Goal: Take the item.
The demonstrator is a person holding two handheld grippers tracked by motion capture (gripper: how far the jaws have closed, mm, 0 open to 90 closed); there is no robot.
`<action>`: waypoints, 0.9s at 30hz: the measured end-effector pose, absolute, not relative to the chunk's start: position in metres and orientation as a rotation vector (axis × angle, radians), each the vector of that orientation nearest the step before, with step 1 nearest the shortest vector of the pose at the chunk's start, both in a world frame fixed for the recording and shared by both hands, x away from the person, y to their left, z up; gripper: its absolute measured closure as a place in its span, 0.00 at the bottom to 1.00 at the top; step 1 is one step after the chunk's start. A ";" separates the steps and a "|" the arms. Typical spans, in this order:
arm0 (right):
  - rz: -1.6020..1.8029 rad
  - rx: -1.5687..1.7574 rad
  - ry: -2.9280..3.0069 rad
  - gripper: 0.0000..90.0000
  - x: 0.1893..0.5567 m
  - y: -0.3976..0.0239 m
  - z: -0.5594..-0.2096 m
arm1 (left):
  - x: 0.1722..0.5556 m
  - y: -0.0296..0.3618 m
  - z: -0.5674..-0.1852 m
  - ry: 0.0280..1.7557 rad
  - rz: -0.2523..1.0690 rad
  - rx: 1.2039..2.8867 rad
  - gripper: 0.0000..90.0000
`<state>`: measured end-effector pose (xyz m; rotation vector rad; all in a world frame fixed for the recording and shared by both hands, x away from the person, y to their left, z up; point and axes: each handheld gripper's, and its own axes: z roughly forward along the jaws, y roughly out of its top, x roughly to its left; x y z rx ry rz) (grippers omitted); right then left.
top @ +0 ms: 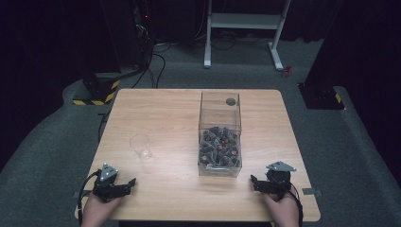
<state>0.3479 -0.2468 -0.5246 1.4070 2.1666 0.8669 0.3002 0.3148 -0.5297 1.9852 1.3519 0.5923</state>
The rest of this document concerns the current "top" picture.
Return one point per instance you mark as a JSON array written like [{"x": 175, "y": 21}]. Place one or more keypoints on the clear plastic cup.
[{"x": 141, "y": 146}]

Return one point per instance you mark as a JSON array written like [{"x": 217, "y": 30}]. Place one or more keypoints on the grey round table grommet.
[{"x": 230, "y": 101}]

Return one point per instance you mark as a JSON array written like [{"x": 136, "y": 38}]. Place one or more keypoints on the black yellow striped stand base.
[{"x": 98, "y": 90}]

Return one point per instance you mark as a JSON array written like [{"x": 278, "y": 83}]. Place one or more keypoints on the person's left hand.
[{"x": 96, "y": 210}]

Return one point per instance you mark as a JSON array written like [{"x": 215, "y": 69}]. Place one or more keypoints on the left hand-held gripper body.
[{"x": 106, "y": 184}]

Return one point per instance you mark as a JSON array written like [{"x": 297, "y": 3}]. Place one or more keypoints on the dark equipment rack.
[{"x": 143, "y": 28}]

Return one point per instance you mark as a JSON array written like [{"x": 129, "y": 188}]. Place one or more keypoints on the grey tape tab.
[{"x": 312, "y": 191}]

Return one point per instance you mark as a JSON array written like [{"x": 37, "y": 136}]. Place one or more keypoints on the small red floor object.
[{"x": 286, "y": 71}]

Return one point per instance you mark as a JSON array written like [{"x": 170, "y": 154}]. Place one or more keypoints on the pile of dark tea bags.
[{"x": 219, "y": 147}]

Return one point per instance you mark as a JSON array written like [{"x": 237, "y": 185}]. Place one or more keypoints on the clear plastic box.
[{"x": 220, "y": 134}]

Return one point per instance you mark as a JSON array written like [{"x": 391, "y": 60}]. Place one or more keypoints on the white metal stand frame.
[{"x": 242, "y": 22}]

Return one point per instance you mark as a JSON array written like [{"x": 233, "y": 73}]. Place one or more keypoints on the person's right hand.
[{"x": 283, "y": 210}]

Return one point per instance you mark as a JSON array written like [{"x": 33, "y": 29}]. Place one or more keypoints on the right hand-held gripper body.
[{"x": 279, "y": 179}]

